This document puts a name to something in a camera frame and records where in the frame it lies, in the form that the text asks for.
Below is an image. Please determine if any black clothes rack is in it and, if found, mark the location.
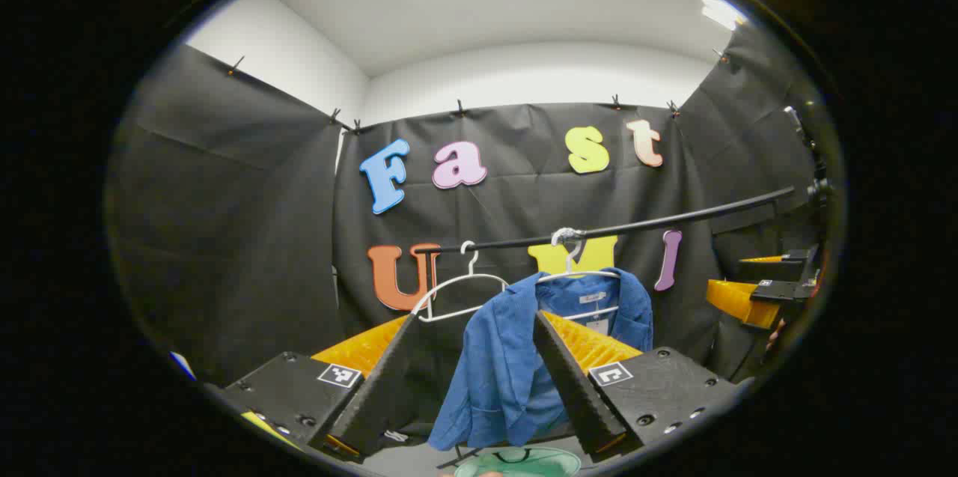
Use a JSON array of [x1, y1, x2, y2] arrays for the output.
[[415, 106, 833, 257]]

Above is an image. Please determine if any black backdrop cloth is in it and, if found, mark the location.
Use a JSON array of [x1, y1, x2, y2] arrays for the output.
[[105, 20, 832, 388]]

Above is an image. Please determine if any small ceiling light panel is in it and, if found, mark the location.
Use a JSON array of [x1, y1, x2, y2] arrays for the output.
[[701, 0, 748, 31]]

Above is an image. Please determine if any green mesh laundry hamper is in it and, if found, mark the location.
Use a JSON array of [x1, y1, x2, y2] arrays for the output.
[[453, 447, 583, 477]]

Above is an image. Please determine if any white plastic hanger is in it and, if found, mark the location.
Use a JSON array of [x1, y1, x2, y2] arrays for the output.
[[535, 228, 622, 320], [410, 240, 511, 323]]

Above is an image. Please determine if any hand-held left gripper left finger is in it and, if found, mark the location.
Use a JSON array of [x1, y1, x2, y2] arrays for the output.
[[217, 312, 421, 463]]

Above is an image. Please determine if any blue shirt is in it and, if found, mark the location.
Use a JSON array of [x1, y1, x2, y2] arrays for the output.
[[428, 267, 654, 450]]

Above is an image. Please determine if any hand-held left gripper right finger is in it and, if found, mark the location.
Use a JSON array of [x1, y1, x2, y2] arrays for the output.
[[533, 310, 742, 463]]

